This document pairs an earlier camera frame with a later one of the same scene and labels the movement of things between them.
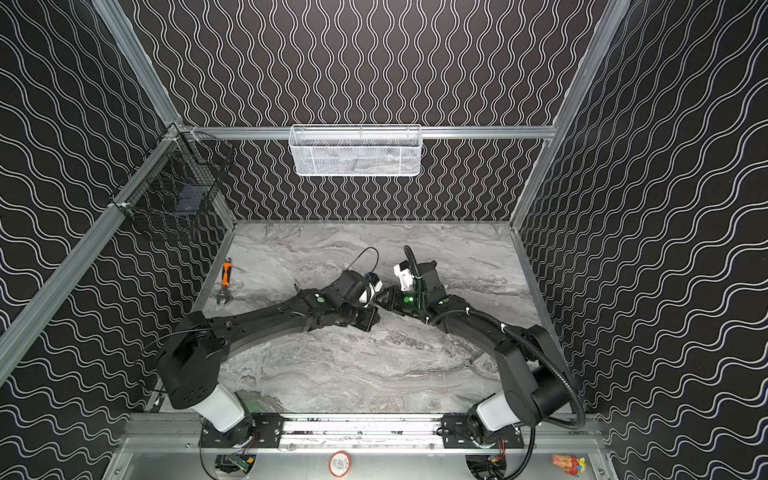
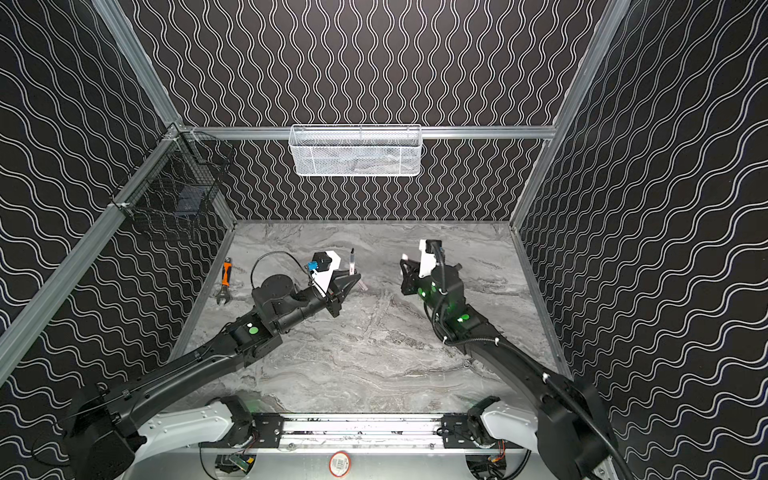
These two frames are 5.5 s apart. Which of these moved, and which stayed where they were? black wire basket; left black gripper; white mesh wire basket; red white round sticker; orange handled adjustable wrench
Moved: left black gripper
Stayed: orange handled adjustable wrench; white mesh wire basket; black wire basket; red white round sticker
